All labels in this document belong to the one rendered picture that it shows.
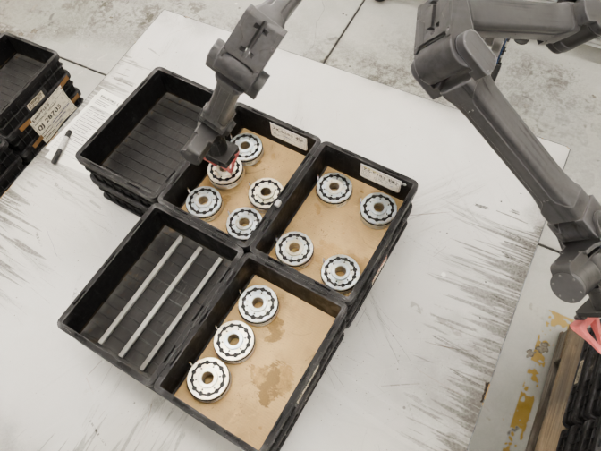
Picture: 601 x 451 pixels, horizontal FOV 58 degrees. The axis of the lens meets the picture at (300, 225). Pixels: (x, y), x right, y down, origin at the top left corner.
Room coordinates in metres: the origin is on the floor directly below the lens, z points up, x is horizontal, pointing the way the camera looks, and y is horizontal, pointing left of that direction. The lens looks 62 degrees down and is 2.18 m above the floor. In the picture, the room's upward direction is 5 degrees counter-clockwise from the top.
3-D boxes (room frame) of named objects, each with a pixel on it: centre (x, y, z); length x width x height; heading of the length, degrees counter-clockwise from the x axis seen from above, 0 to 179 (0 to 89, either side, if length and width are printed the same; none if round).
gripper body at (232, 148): (0.90, 0.20, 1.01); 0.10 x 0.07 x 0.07; 54
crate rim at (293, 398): (0.36, 0.14, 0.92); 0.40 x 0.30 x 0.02; 145
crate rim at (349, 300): (0.69, -0.10, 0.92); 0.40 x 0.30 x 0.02; 145
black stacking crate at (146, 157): (1.04, 0.39, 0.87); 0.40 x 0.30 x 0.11; 145
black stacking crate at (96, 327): (0.54, 0.38, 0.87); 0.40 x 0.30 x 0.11; 145
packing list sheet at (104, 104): (1.24, 0.68, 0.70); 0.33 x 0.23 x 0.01; 148
